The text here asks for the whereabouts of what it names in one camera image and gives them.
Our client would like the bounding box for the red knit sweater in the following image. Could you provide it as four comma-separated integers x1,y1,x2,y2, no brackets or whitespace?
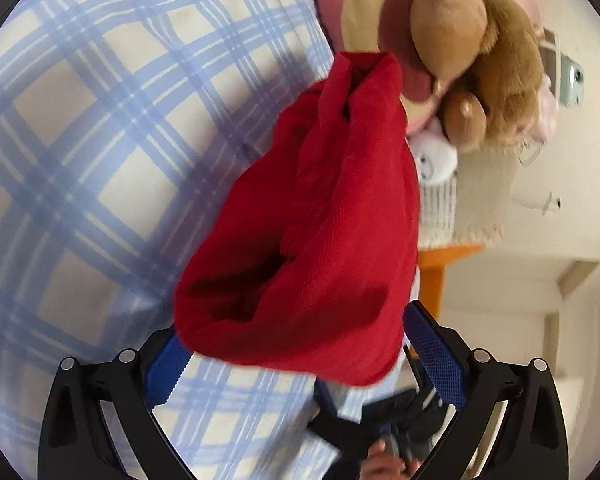
173,52,419,386

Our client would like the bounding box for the person's right hand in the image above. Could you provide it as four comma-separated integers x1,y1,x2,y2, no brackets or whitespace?
358,440,420,480

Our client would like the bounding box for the large beige patchwork pillow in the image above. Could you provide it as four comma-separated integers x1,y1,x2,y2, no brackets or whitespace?
452,146,520,245

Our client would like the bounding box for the white plush sheep toy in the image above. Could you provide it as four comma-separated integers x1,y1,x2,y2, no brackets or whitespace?
407,117,458,186

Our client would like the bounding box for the blue plaid bed sheet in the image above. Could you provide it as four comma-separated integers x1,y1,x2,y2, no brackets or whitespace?
0,0,332,479

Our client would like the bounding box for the brown plush bear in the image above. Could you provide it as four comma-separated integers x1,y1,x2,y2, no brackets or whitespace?
411,0,544,152

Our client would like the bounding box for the pink round plush cushion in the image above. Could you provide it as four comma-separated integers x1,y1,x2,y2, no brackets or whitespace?
315,0,440,136

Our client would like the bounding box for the orange bed frame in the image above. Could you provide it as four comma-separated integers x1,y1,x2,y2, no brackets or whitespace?
418,244,486,320

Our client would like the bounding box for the teal instant camera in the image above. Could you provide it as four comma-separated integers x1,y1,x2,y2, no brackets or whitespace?
559,55,584,108

